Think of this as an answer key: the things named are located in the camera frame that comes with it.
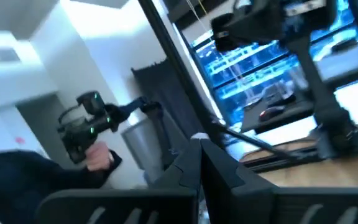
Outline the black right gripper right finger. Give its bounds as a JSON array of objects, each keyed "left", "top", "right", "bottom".
[{"left": 200, "top": 138, "right": 358, "bottom": 224}]

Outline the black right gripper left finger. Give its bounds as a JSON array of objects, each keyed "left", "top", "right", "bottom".
[{"left": 35, "top": 138, "right": 203, "bottom": 224}]

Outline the grey metal bin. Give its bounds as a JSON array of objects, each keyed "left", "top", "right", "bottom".
[{"left": 121, "top": 119, "right": 167, "bottom": 184}]

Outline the black computer mouse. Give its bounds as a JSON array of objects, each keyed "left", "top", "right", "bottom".
[{"left": 258, "top": 105, "right": 287, "bottom": 123}]

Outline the person's hand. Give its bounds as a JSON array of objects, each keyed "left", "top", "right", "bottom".
[{"left": 84, "top": 141, "right": 114, "bottom": 172}]

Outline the dark fabric partition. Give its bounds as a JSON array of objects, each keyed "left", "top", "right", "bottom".
[{"left": 131, "top": 58, "right": 198, "bottom": 150}]

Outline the blue-lit computer monitor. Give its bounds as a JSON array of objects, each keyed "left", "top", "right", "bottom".
[{"left": 191, "top": 0, "right": 358, "bottom": 125}]

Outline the person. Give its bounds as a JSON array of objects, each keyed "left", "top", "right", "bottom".
[{"left": 0, "top": 149, "right": 124, "bottom": 224}]

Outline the small black desk object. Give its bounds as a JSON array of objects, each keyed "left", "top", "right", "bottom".
[{"left": 331, "top": 37, "right": 358, "bottom": 52}]

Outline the black aluminium table frame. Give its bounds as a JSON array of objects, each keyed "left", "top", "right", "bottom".
[{"left": 137, "top": 0, "right": 358, "bottom": 174}]

